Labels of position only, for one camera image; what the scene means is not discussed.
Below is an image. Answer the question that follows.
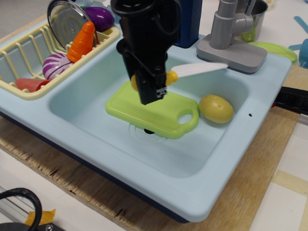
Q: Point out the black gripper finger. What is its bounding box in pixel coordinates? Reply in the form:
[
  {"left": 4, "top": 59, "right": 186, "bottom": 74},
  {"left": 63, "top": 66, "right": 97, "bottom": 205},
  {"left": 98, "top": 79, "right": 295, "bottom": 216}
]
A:
[{"left": 135, "top": 69, "right": 167, "bottom": 105}]

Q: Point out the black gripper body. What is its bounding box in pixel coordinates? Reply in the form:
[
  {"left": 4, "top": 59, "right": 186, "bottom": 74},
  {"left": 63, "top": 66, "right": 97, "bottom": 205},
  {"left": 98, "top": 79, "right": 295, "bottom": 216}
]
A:
[{"left": 111, "top": 0, "right": 182, "bottom": 77}]

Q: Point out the yellow handled toy knife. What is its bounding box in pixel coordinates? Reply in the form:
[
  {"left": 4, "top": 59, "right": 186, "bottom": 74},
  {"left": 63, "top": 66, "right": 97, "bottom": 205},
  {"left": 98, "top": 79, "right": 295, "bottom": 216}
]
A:
[{"left": 130, "top": 62, "right": 229, "bottom": 91}]

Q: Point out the green plastic cutting board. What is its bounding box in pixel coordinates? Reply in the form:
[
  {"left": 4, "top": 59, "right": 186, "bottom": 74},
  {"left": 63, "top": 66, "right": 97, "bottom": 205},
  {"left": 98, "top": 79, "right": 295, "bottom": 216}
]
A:
[{"left": 105, "top": 81, "right": 199, "bottom": 139}]

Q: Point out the plywood base board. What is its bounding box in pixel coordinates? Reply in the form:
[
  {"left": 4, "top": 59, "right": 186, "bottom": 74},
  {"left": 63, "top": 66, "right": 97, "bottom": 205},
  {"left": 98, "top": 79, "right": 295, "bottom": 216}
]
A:
[{"left": 0, "top": 14, "right": 308, "bottom": 231}]

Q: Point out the dark blue plastic box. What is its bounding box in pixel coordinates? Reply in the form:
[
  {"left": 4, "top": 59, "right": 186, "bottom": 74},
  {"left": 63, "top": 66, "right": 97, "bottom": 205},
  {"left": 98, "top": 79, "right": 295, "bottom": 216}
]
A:
[{"left": 175, "top": 0, "right": 203, "bottom": 49}]

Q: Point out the purple toy eggplant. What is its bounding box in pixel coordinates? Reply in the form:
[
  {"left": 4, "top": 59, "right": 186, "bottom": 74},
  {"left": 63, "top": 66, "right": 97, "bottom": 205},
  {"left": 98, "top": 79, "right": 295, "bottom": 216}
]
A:
[{"left": 82, "top": 7, "right": 115, "bottom": 32}]

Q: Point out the yellow toy potato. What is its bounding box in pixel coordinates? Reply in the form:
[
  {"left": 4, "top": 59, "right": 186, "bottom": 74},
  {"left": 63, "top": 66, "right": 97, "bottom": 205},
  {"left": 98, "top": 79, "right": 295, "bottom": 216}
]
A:
[{"left": 199, "top": 94, "right": 234, "bottom": 124}]

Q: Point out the orange toy carrot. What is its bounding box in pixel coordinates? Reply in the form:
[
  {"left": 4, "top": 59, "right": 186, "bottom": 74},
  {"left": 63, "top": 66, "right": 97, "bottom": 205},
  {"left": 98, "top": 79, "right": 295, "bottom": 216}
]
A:
[{"left": 67, "top": 22, "right": 95, "bottom": 63}]

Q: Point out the grey toy faucet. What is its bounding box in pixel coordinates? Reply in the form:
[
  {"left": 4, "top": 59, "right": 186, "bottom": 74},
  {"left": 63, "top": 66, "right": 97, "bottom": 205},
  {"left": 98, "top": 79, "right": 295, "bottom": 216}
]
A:
[{"left": 196, "top": 0, "right": 268, "bottom": 74}]

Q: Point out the round silver metal lid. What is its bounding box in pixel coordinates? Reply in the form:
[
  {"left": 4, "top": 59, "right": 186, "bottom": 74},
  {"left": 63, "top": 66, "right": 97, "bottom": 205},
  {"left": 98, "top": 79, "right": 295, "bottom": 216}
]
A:
[{"left": 47, "top": 0, "right": 91, "bottom": 48}]

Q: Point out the light blue toy sink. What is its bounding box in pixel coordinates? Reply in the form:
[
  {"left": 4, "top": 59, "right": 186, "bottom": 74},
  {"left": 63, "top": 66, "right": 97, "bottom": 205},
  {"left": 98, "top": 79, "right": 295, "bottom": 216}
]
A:
[{"left": 0, "top": 26, "right": 292, "bottom": 222}]

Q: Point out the purple white toy onion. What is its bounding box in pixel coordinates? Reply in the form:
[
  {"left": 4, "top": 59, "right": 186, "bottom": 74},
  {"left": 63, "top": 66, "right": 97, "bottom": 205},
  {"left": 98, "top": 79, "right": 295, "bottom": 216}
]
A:
[{"left": 42, "top": 53, "right": 73, "bottom": 80}]

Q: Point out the silver metal pot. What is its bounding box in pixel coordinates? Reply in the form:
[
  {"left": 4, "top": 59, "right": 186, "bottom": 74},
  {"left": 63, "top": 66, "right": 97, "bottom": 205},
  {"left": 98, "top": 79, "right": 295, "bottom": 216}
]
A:
[{"left": 241, "top": 0, "right": 268, "bottom": 43}]

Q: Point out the red plastic cup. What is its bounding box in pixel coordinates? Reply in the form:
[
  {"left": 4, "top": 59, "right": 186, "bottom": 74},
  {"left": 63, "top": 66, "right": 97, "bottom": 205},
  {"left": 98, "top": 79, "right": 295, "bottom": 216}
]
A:
[{"left": 15, "top": 78, "right": 50, "bottom": 92}]

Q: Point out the cream plastic dish rack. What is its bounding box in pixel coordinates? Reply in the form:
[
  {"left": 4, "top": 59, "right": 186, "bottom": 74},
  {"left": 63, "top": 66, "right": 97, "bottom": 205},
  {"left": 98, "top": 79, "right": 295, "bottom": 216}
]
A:
[{"left": 0, "top": 22, "right": 120, "bottom": 100}]

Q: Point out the green plastic plate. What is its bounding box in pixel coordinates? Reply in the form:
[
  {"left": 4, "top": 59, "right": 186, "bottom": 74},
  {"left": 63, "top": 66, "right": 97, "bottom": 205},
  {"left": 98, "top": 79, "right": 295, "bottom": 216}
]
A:
[{"left": 249, "top": 42, "right": 297, "bottom": 63}]

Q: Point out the black clamp bar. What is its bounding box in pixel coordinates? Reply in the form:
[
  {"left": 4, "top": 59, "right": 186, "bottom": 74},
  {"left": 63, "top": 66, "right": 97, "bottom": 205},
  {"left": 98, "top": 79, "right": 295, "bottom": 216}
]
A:
[{"left": 272, "top": 87, "right": 308, "bottom": 115}]

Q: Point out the blue plastic utensil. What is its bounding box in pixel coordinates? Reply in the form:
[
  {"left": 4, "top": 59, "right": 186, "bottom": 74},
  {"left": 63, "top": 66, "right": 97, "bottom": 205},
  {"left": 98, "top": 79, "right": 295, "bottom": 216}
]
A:
[{"left": 294, "top": 16, "right": 308, "bottom": 33}]

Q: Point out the yellow tape piece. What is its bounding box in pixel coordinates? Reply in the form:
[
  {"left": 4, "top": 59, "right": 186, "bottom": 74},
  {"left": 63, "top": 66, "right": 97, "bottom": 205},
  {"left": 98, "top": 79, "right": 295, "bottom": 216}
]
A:
[{"left": 24, "top": 209, "right": 56, "bottom": 226}]

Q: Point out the black braided cable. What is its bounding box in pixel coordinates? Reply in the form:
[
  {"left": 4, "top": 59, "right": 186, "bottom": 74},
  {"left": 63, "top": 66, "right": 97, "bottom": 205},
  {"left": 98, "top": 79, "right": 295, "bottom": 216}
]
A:
[{"left": 0, "top": 187, "right": 43, "bottom": 231}]

